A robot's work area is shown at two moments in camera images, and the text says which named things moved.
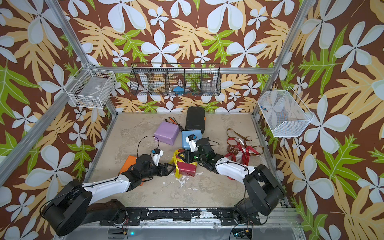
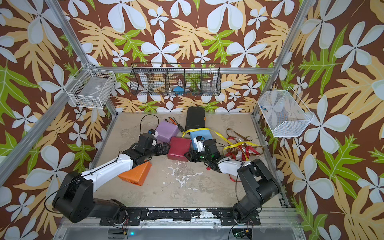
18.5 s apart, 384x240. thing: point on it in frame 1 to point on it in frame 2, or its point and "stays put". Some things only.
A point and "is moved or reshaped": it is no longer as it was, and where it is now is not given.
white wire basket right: (286, 114) stays put
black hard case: (195, 118) stays put
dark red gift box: (188, 168) to (179, 147)
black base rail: (137, 216) stays put
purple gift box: (166, 133) stays put
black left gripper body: (153, 171) to (148, 153)
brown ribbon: (232, 149) stays put
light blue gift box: (197, 133) is moved or reshaped
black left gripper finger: (163, 169) to (162, 149)
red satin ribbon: (245, 153) stays put
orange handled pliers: (172, 121) stays put
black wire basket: (175, 79) stays put
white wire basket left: (90, 88) stays put
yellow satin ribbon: (174, 160) to (234, 144)
